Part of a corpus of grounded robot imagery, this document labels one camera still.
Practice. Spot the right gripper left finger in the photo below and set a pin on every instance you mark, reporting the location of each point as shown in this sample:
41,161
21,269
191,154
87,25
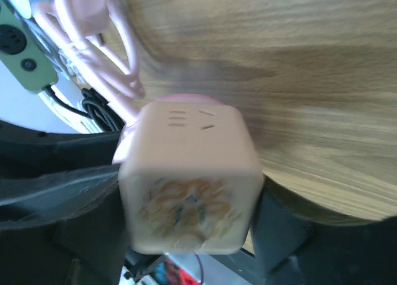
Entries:
63,228

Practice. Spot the green power strip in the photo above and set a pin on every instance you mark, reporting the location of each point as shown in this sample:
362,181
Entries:
21,55

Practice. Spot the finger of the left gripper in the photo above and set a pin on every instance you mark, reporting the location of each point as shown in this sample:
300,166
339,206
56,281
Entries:
29,153

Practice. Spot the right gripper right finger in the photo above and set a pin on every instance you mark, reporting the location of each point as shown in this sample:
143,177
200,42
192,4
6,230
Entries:
296,241

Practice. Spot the pink round socket with cable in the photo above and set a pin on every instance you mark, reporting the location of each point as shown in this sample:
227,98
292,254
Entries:
75,27

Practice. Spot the beige cube plug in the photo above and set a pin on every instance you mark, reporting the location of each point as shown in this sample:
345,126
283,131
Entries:
190,180

